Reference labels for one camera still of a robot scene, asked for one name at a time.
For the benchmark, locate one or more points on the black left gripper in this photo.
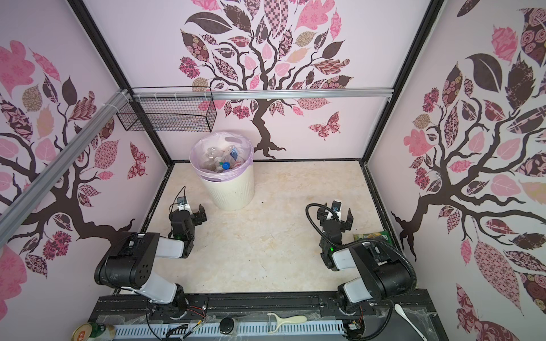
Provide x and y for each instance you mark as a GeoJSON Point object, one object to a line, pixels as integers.
{"type": "Point", "coordinates": [197, 217]}

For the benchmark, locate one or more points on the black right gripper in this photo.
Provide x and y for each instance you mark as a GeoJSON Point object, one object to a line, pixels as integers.
{"type": "Point", "coordinates": [323, 216]}

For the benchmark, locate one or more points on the clear green label bottle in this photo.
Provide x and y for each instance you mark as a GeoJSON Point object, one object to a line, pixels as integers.
{"type": "Point", "coordinates": [213, 157]}

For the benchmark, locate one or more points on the blue cap clear bottle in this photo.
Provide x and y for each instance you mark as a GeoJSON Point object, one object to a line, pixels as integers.
{"type": "Point", "coordinates": [230, 159]}

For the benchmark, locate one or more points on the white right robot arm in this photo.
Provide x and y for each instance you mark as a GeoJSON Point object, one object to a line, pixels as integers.
{"type": "Point", "coordinates": [383, 271]}

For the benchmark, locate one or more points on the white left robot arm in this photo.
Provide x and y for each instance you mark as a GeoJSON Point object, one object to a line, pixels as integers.
{"type": "Point", "coordinates": [128, 264]}

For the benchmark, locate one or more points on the cream waste bin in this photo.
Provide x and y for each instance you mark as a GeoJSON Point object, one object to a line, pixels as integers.
{"type": "Point", "coordinates": [234, 194]}

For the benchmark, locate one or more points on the purple bin liner bag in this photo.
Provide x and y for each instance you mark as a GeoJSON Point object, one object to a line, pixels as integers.
{"type": "Point", "coordinates": [221, 140]}

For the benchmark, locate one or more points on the green yellow snack bag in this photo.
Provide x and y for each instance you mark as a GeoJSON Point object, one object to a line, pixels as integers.
{"type": "Point", "coordinates": [384, 235]}

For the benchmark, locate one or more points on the cream vegetable peeler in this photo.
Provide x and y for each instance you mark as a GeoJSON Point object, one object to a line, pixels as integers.
{"type": "Point", "coordinates": [275, 322]}

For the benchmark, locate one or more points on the black round knob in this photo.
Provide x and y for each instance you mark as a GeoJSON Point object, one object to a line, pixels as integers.
{"type": "Point", "coordinates": [227, 326]}

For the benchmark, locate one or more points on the white plastic spoon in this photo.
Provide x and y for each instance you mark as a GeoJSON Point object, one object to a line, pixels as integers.
{"type": "Point", "coordinates": [400, 311]}

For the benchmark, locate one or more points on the green tin can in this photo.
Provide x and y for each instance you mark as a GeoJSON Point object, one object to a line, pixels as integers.
{"type": "Point", "coordinates": [94, 332]}

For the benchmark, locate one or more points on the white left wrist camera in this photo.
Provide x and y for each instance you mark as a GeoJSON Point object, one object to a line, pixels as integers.
{"type": "Point", "coordinates": [182, 203]}

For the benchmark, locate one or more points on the black wire basket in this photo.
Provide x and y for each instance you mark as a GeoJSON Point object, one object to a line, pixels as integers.
{"type": "Point", "coordinates": [169, 109]}

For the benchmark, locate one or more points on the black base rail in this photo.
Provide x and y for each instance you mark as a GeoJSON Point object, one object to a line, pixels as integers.
{"type": "Point", "coordinates": [325, 303]}

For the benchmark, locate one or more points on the aluminium frame bar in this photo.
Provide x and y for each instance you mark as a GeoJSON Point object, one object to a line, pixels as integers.
{"type": "Point", "coordinates": [16, 213]}

